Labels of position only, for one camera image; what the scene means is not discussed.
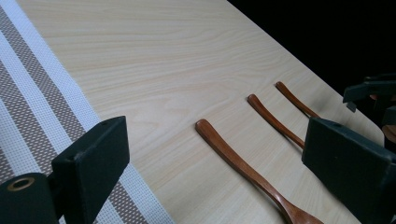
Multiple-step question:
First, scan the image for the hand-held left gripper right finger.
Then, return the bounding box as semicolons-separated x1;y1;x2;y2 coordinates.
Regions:
301;117;396;224

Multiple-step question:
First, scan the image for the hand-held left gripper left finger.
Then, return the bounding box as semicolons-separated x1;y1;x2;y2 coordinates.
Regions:
50;115;131;224

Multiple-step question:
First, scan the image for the brown wooden spoon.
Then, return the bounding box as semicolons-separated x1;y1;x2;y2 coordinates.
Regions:
275;80;321;119
194;119;325;224
247;93;306;150

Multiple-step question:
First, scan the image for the brown white striped woven placemat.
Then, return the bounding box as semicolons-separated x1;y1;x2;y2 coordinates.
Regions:
0;0;177;224

